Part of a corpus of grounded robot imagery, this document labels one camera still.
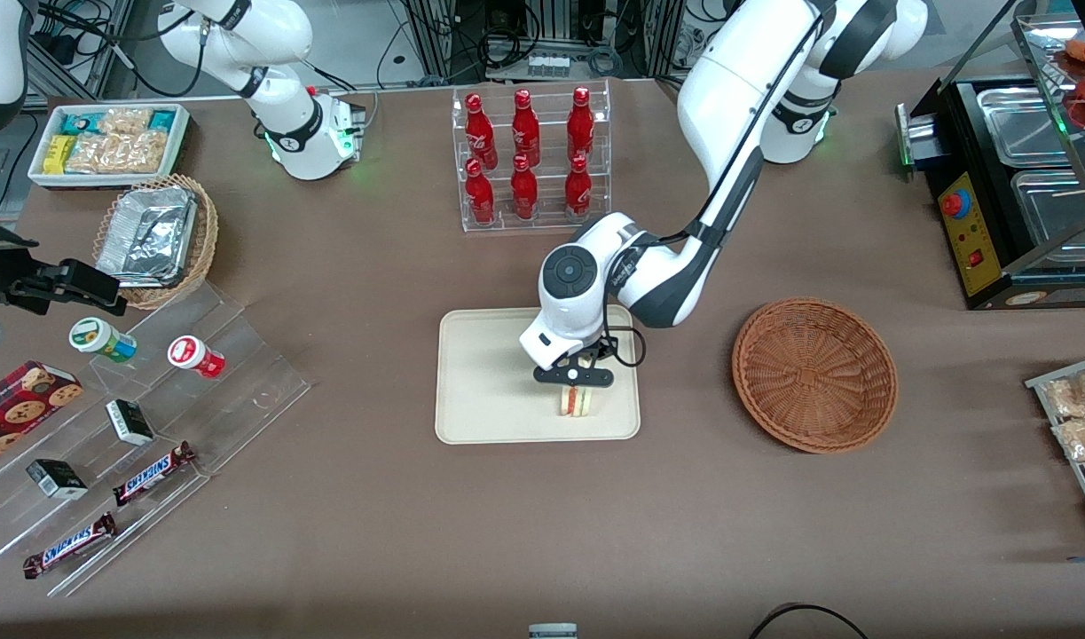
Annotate triangle sandwich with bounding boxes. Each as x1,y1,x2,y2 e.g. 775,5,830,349
556,384,597,419

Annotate cream rectangular plastic tray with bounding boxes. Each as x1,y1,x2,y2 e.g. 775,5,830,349
435,306,641,445

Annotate wicker basket holding foil tray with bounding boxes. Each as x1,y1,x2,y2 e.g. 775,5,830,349
91,173,220,311

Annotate empty round wicker basket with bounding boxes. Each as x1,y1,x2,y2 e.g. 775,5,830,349
731,296,899,455

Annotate tray of packaged snacks right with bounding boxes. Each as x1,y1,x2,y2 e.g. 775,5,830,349
1025,352,1085,543

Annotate green lid snack jar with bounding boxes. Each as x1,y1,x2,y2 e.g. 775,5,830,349
68,317,138,364

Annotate silver foil packets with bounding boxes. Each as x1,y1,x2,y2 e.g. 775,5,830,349
95,185,198,288

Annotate clear acrylic bottle rack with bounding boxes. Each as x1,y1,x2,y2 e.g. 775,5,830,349
451,79,613,234

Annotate red lid snack jar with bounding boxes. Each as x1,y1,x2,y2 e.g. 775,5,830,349
167,335,226,380

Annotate yellow snack pack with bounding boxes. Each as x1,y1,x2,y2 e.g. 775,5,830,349
43,134,78,175

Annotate large clear cracker bag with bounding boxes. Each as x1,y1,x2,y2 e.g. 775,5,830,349
66,130,171,175

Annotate small black carton box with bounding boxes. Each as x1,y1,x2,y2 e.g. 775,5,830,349
25,458,90,501
105,398,156,447

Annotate red tartan cookie box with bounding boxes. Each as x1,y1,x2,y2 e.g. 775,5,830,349
0,359,84,472

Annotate red cola bottle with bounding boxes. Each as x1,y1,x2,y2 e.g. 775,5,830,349
566,85,596,163
509,154,540,221
464,91,499,170
563,153,594,219
464,158,497,225
511,88,542,167

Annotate small clear cracker bag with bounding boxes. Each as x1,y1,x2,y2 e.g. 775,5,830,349
98,107,153,137

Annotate white rectangular snack bin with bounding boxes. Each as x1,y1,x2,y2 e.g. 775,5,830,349
27,103,192,190

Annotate clear acrylic stepped display stand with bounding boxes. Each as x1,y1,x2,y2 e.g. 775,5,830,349
0,282,313,598

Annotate Snickers chocolate bar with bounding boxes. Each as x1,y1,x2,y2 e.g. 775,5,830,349
113,441,196,508
22,512,118,580

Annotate black hot food display appliance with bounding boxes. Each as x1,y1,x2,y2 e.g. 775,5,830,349
895,0,1085,312

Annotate clear bag of fried snacks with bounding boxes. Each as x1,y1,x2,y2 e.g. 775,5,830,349
1050,416,1085,463
1041,370,1085,419

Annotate stainless steel food pan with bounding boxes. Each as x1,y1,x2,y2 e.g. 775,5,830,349
976,86,1076,169
1010,168,1085,246

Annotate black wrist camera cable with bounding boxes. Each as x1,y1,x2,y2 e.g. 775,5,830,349
601,226,729,370

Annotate black loose cable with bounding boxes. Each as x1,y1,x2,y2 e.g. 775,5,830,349
748,603,870,639

